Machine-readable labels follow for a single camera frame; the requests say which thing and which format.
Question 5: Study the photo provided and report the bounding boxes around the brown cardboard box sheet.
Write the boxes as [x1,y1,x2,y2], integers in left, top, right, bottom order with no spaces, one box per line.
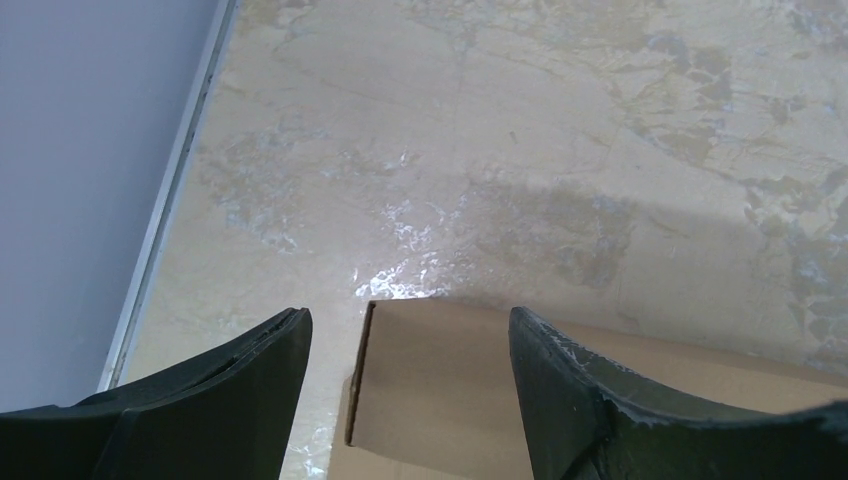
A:
[328,299,847,479]

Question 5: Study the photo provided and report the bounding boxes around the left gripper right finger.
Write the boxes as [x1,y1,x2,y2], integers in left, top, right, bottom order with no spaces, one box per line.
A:
[508,307,847,479]

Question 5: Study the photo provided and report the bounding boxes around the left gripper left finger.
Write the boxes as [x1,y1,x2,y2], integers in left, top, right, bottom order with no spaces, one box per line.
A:
[1,308,313,479]

